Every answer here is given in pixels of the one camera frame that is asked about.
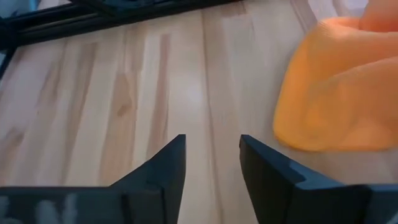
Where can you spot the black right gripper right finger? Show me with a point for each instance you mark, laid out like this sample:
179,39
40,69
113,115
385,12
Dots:
267,180

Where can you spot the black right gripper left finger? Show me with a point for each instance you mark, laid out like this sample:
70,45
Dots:
164,180

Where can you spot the orange microfiber towel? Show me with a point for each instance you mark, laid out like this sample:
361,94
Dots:
342,93

